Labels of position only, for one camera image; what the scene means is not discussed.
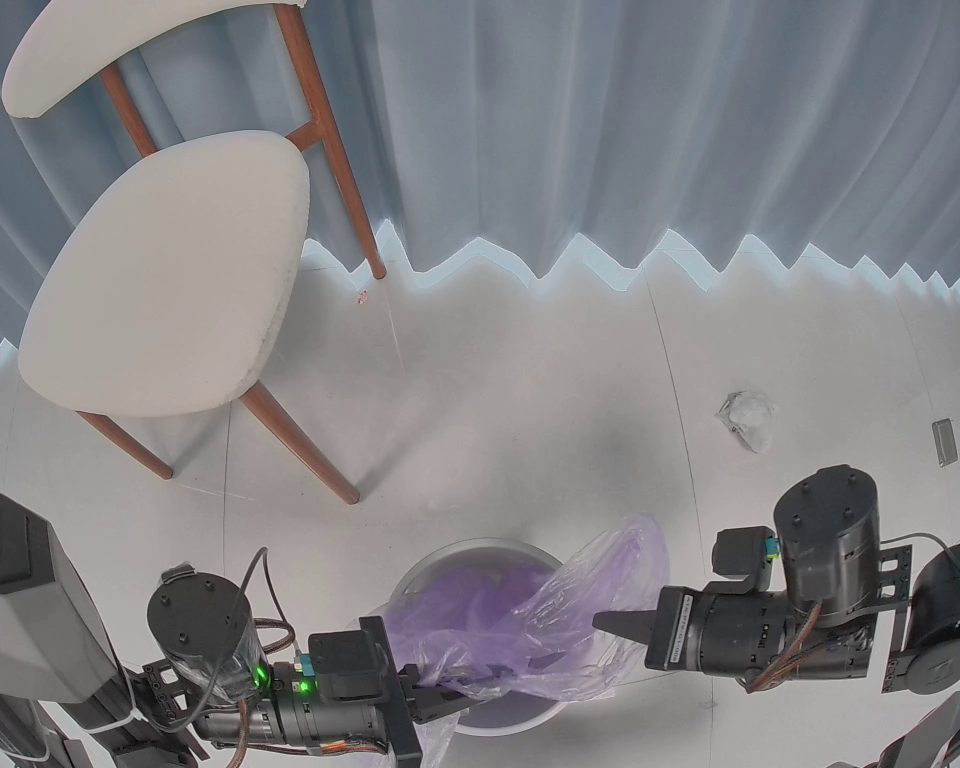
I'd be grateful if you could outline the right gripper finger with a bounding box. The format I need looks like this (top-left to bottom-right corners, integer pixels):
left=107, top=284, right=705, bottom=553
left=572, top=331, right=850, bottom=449
left=592, top=609, right=657, bottom=648

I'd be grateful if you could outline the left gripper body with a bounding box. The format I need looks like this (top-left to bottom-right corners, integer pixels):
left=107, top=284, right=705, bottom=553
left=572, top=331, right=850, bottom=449
left=268, top=615, right=423, bottom=768

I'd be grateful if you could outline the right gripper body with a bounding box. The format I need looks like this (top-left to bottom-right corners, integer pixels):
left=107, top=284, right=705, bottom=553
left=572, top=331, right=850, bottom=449
left=643, top=583, right=789, bottom=676

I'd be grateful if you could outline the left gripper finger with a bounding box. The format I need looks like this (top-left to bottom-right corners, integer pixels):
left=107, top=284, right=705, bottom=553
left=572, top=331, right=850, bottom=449
left=399, top=663, right=493, bottom=723

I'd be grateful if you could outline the purple plastic bag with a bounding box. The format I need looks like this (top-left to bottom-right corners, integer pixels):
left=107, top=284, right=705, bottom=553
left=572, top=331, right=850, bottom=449
left=345, top=513, right=671, bottom=768

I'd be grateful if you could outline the white trash bin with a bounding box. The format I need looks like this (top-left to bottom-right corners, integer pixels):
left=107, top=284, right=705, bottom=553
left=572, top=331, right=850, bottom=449
left=386, top=536, right=579, bottom=740

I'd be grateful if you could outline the crumpled clear wrapper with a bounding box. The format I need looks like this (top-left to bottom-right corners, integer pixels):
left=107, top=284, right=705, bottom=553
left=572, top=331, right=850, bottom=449
left=714, top=390, right=780, bottom=454

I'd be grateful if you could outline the white wooden chair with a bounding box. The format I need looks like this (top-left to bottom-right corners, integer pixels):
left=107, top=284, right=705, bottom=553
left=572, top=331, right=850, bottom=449
left=0, top=0, right=389, bottom=506

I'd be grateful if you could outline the pale blue curtain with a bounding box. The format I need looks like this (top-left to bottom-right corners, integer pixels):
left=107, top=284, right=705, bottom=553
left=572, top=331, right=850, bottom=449
left=0, top=0, right=960, bottom=350

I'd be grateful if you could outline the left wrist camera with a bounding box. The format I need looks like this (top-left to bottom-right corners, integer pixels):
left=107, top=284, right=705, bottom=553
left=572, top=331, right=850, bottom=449
left=298, top=628, right=370, bottom=704

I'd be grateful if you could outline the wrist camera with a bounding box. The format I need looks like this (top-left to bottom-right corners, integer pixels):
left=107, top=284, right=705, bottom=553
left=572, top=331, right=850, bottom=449
left=711, top=527, right=781, bottom=597
left=298, top=628, right=370, bottom=704

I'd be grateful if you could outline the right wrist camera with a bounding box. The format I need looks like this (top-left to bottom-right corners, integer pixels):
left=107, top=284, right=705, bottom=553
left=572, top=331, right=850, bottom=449
left=711, top=527, right=781, bottom=597

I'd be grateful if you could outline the braided black cable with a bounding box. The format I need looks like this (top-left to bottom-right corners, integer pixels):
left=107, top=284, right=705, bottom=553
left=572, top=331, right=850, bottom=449
left=251, top=616, right=300, bottom=655

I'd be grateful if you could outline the thin black cable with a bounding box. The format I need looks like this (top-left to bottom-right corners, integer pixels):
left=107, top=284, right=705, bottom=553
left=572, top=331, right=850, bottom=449
left=879, top=531, right=954, bottom=562
left=201, top=546, right=271, bottom=710

